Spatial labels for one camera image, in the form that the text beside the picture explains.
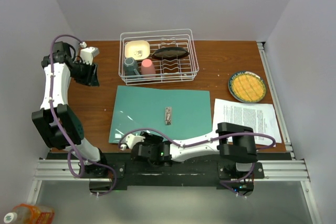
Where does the right side aluminium rail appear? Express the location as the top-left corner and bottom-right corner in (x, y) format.
(256, 42), (295, 158)

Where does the metal folder clip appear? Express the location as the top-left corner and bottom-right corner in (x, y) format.
(164, 106), (172, 125)

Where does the aluminium frame rail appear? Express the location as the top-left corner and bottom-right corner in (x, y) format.
(25, 157), (323, 224)

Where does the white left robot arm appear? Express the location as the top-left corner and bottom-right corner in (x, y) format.
(31, 41), (109, 178)

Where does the dark brown oval plate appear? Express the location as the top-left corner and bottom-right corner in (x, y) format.
(151, 47), (190, 60)

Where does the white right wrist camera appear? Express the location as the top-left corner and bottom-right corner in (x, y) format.
(119, 134), (145, 151)

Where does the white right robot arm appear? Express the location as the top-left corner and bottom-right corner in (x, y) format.
(125, 123), (257, 178)

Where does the pink cup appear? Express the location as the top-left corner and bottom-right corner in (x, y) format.
(141, 59), (156, 78)

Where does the remaining printed paper stack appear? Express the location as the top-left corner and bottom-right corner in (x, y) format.
(213, 99), (282, 144)

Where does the teal file folder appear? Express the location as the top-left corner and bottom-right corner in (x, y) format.
(109, 86), (212, 143)

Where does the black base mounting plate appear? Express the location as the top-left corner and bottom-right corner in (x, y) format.
(83, 153), (264, 193)

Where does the orange drink bottle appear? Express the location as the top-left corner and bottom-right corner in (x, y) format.
(3, 204), (55, 224)

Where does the white wire dish rack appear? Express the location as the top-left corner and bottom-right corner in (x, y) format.
(119, 29), (199, 85)

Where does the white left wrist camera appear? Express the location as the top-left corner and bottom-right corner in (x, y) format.
(79, 47), (99, 65)

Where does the yellow patterned round plate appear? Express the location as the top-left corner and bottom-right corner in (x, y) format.
(228, 71), (267, 103)

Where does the grey-blue mug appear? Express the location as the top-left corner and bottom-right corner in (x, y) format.
(123, 57), (140, 76)

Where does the cream square bowl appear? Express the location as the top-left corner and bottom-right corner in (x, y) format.
(124, 40), (150, 61)

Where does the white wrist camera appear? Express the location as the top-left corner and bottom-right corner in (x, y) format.
(79, 47), (99, 65)
(119, 134), (145, 151)

